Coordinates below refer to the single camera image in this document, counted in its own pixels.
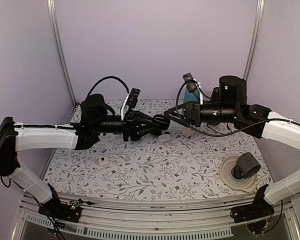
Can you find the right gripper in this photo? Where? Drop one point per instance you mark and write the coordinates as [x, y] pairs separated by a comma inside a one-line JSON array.
[[192, 114]]

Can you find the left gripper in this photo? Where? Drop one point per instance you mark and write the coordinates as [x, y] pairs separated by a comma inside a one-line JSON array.
[[132, 125]]

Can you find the black round earbud case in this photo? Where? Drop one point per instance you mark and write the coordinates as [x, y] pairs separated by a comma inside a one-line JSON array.
[[164, 122]]

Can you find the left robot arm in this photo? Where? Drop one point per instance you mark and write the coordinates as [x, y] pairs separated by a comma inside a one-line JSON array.
[[97, 117]]

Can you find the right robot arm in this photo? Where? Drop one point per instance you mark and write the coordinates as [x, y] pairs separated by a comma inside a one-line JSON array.
[[228, 104]]

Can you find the white oval earbud case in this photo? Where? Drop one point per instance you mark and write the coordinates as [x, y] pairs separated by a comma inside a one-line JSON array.
[[164, 138]]

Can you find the beige earbud case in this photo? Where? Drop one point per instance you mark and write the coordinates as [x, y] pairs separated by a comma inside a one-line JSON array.
[[187, 132]]

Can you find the white case with black earbud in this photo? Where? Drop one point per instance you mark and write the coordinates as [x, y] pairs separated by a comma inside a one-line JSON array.
[[103, 162]]

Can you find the teal vase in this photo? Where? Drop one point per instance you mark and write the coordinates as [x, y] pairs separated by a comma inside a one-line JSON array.
[[191, 96]]

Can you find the floral table mat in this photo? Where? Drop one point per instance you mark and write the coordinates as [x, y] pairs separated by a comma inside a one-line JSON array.
[[184, 168]]

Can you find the dark grey mug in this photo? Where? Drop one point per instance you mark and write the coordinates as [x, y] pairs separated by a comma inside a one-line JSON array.
[[246, 166]]

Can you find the beige ribbed plate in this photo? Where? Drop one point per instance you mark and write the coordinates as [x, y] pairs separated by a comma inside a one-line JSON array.
[[226, 173]]

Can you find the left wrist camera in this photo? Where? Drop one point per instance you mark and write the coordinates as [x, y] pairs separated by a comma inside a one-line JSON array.
[[129, 102]]

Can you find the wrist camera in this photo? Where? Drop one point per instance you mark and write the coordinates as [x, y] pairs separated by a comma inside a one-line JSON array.
[[192, 84], [129, 102]]

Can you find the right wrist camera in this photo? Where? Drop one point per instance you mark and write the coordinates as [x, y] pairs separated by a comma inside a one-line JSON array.
[[192, 84]]

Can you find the front aluminium rail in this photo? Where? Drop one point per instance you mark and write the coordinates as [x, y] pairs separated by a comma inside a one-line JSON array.
[[201, 219]]

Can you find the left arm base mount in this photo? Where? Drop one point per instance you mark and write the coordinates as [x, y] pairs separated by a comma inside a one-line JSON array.
[[54, 208]]

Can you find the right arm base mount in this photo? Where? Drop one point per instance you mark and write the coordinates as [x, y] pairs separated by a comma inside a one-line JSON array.
[[259, 208]]

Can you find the right aluminium frame post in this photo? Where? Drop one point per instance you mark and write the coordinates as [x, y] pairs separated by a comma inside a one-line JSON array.
[[257, 25]]

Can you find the aluminium frame post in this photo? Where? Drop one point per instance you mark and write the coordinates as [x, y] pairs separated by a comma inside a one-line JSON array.
[[257, 25], [52, 12]]

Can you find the left aluminium frame post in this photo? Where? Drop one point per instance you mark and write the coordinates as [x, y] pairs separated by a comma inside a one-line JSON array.
[[52, 12]]

